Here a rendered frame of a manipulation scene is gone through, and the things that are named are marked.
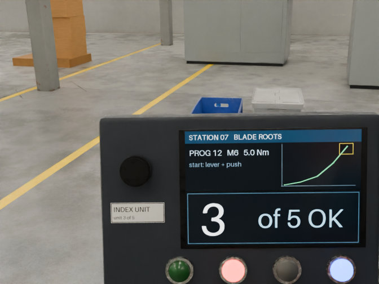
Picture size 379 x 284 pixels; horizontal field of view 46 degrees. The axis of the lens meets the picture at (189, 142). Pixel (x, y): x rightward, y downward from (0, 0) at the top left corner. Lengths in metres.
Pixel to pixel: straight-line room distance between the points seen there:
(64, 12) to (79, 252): 6.35
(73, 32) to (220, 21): 2.65
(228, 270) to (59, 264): 2.14
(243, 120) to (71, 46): 8.16
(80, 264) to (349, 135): 2.17
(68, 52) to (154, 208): 8.19
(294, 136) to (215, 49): 7.79
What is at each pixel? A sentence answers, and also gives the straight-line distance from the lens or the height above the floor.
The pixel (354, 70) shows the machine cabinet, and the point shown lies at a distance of 6.45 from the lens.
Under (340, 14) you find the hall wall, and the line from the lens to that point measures 13.02.
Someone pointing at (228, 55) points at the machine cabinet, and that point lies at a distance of 8.17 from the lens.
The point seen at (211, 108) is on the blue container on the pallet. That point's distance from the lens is 4.29.
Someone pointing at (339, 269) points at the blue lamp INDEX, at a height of 1.12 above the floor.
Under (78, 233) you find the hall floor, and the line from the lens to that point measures 2.78.
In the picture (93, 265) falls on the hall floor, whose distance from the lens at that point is 2.49.
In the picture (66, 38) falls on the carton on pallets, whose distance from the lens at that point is 8.56.
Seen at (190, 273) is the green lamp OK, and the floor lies 1.11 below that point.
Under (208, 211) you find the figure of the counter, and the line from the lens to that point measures 0.42.
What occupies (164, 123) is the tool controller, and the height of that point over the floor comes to 1.25.
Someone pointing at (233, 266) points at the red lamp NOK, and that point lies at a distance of 0.43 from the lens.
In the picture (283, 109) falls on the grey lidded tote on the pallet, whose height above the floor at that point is 0.42.
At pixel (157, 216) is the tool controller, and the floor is 1.17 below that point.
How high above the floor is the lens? 1.37
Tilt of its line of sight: 19 degrees down
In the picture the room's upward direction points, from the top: 1 degrees counter-clockwise
